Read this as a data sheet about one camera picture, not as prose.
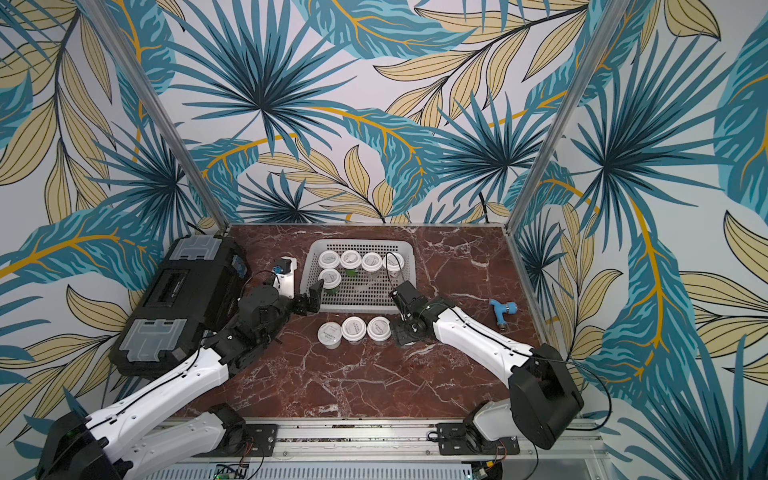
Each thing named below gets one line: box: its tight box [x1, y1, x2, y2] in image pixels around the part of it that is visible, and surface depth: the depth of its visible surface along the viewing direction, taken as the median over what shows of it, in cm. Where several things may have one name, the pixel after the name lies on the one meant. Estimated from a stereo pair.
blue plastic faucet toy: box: [489, 299, 518, 330], surface depth 97 cm
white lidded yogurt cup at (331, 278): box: [318, 268, 342, 290], surface depth 97 cm
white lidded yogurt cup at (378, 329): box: [366, 316, 392, 342], surface depth 87 cm
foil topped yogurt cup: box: [317, 321, 342, 350], surface depth 87 cm
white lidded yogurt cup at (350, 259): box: [340, 250, 362, 269], surface depth 102 cm
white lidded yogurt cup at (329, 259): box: [318, 250, 341, 269], surface depth 101 cm
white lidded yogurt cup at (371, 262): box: [361, 252, 383, 272], surface depth 102 cm
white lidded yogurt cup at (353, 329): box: [340, 315, 367, 345], surface depth 87 cm
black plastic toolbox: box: [110, 234, 250, 380], surface depth 80 cm
